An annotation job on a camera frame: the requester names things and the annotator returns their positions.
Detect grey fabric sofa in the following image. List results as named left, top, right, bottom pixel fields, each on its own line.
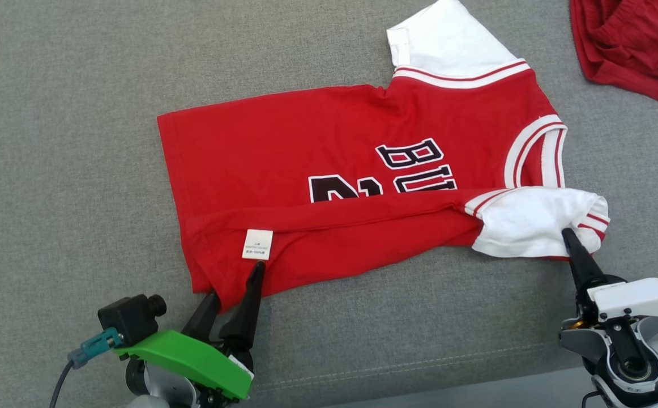
left=0, top=0, right=658, bottom=408

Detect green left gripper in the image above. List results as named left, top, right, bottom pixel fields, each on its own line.
left=115, top=262, right=266, bottom=408

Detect red jersey with white sleeves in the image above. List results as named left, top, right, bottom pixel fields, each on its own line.
left=157, top=0, right=611, bottom=312

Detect red shorts with white stripes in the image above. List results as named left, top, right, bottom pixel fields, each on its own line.
left=570, top=0, right=658, bottom=103

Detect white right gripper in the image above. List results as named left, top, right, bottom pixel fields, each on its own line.
left=562, top=228, right=658, bottom=329

